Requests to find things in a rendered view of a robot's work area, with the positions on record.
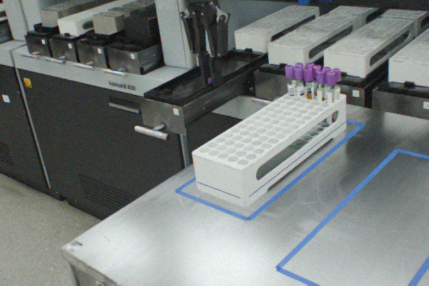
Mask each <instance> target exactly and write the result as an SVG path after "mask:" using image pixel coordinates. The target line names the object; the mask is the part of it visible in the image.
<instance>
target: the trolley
mask: <svg viewBox="0 0 429 286"><path fill-rule="evenodd" d="M61 254H62V257H63V259H64V260H65V261H66V263H67V266H68V270H69V273H70V278H71V282H73V286H103V285H102V284H104V285H105V286H429V120H426V119H420V118H416V117H410V116H404V115H399V114H394V113H389V112H383V111H379V110H373V109H369V108H366V107H360V106H356V105H349V104H346V129H345V130H344V131H343V132H341V133H339V134H338V135H337V136H336V137H335V138H333V139H330V140H329V141H327V142H326V143H324V144H323V145H322V146H320V147H319V148H318V149H317V150H316V151H315V152H314V153H312V154H311V155H310V156H308V157H307V158H305V159H304V160H303V161H302V162H301V163H299V164H298V165H297V166H295V167H294V168H293V169H292V170H290V171H289V172H288V173H286V174H285V175H284V176H283V177H282V178H280V179H279V180H278V181H277V182H276V183H273V184H272V185H271V186H270V187H269V188H267V192H266V193H265V194H263V195H262V196H261V197H259V198H258V199H256V200H255V201H254V202H253V203H252V204H251V205H249V206H246V207H242V206H239V205H237V204H233V203H231V202H229V201H227V200H225V199H221V198H219V197H216V196H214V195H211V194H208V193H205V192H202V191H200V190H198V189H197V181H196V176H195V171H194V166H193V163H192V164H191V165H189V166H188V167H186V168H185V169H183V170H181V171H179V172H178V173H176V174H174V176H172V177H171V178H168V179H167V180H166V181H164V182H163V183H161V184H159V185H158V186H155V187H154V188H153V189H152V190H150V191H149V192H147V193H146V194H144V195H142V196H140V197H139V198H137V199H136V200H134V201H133V202H132V203H131V204H128V205H127V206H125V207H124V208H122V209H120V210H119V211H118V212H115V213H114V214H112V215H110V217H108V218H107V219H105V220H104V221H102V222H100V223H99V224H97V225H95V226H94V227H92V228H91V229H88V230H87V231H86V232H85V233H83V234H82V235H80V236H79V237H77V238H75V239H73V240H72V241H70V242H69V243H67V244H65V245H64V246H63V247H62V248H61ZM96 281H98V282H100V283H102V284H98V285H96Z"/></svg>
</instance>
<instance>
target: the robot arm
mask: <svg viewBox="0 0 429 286"><path fill-rule="evenodd" d="M186 2H188V6H187V9H186V10H185V11H181V12H179V16H180V18H181V20H182V22H183V23H184V28H185V32H186V37H187V40H188V45H189V48H190V52H191V53H194V54H196V55H197V56H198V59H199V67H200V69H201V73H202V84H203V86H206V85H208V78H211V79H212V85H213V87H217V86H219V85H220V84H222V83H223V79H222V74H221V70H222V69H223V66H222V61H221V56H224V55H225V54H227V53H228V23H229V19H230V13H229V12H227V13H225V12H223V11H221V10H220V7H219V5H218V0H186ZM217 16H218V18H217ZM216 18H217V19H216ZM217 21H218V23H217ZM206 33H207V39H208V43H209V46H210V50H211V55H210V53H208V51H207V50H206Z"/></svg>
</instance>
